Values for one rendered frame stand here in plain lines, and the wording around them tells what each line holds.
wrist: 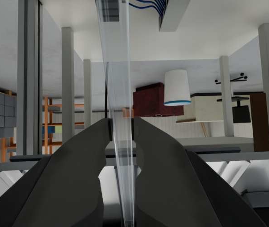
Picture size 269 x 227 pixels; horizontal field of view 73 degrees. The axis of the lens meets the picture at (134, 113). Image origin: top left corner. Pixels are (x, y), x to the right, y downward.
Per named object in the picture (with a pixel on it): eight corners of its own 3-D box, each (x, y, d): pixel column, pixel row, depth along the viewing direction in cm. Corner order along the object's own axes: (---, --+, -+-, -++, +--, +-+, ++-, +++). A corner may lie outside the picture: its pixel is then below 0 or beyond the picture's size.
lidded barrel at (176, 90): (193, 68, 301) (195, 102, 297) (184, 75, 347) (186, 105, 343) (165, 69, 300) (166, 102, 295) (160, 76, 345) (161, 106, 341)
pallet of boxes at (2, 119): (-45, 85, 354) (-48, 140, 346) (-6, 84, 360) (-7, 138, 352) (-7, 95, 461) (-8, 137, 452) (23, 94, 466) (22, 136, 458)
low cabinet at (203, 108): (230, 100, 729) (232, 120, 723) (174, 101, 711) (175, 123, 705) (266, 91, 552) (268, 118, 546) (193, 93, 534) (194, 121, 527)
